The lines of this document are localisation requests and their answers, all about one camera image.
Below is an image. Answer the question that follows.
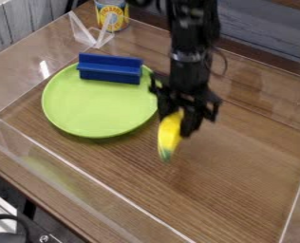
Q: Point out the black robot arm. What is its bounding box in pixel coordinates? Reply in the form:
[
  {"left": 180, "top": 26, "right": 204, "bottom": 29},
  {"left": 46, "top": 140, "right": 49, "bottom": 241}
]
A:
[{"left": 126, "top": 0, "right": 223, "bottom": 138}]

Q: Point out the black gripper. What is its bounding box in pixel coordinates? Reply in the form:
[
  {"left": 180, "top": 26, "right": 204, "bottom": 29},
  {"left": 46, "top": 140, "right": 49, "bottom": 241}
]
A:
[{"left": 149, "top": 57, "right": 223, "bottom": 138}]

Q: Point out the green round plate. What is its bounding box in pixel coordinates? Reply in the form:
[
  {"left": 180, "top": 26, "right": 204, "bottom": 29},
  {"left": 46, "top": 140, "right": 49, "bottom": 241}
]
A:
[{"left": 41, "top": 64, "right": 158, "bottom": 139}]

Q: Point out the clear acrylic enclosure wall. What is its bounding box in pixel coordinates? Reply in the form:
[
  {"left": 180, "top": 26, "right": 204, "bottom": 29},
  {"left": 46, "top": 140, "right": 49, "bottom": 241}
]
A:
[{"left": 0, "top": 18, "right": 300, "bottom": 243}]

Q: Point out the black device with knob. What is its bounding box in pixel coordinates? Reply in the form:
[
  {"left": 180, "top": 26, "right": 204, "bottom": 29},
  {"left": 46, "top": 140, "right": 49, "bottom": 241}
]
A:
[{"left": 21, "top": 215, "right": 81, "bottom": 243}]

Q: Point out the yellow printed tin can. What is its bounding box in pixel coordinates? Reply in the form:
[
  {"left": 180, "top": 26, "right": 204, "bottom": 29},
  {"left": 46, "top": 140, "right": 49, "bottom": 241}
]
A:
[{"left": 94, "top": 0, "right": 129, "bottom": 32}]

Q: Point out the black cable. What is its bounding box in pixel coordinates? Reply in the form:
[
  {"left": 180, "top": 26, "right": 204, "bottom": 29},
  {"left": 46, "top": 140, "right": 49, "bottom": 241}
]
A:
[{"left": 0, "top": 214, "right": 34, "bottom": 243}]

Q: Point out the blue plastic block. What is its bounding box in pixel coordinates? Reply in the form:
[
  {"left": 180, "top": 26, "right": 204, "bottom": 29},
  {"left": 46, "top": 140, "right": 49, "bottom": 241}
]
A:
[{"left": 77, "top": 53, "right": 142, "bottom": 84}]

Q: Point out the yellow toy banana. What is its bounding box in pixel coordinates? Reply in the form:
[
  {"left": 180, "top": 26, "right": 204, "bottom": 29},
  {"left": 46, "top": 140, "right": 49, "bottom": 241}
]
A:
[{"left": 158, "top": 110, "right": 184, "bottom": 162}]

